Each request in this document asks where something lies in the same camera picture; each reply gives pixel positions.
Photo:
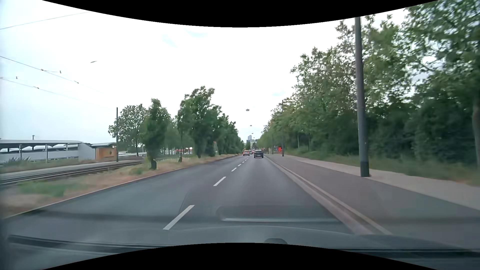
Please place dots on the tall grey pole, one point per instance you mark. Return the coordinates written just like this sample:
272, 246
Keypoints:
361, 97

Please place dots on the car's own bonnet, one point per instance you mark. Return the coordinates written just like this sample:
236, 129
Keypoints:
240, 234

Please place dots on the dark car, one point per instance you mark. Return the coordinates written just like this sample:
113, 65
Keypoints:
258, 153

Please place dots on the long low roofed building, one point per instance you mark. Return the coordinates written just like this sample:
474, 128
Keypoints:
41, 149

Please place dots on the grey asphalt road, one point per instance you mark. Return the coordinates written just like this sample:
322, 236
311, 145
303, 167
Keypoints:
247, 187

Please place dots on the grass verge under trees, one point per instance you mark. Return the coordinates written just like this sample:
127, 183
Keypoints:
420, 165

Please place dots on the road markings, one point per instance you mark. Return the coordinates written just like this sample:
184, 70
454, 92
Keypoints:
179, 217

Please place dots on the small brown building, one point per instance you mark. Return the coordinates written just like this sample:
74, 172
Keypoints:
105, 151

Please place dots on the row of slim trees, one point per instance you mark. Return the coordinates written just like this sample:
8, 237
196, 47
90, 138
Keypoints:
195, 123

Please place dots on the thin dark pole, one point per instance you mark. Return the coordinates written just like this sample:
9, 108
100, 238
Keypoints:
117, 135
282, 129

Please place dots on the dry grass verge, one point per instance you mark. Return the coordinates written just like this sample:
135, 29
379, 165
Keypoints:
90, 182

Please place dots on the tram track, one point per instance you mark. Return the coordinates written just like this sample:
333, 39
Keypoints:
60, 172

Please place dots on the reddish cycle path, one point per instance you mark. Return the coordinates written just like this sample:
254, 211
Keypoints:
360, 191

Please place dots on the pale paved pavement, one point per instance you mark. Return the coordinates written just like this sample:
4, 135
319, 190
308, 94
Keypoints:
412, 183

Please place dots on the tall pale building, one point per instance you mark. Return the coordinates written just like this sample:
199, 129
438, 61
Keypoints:
249, 139

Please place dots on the dense row of trees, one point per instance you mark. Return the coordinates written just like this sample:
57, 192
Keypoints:
393, 97

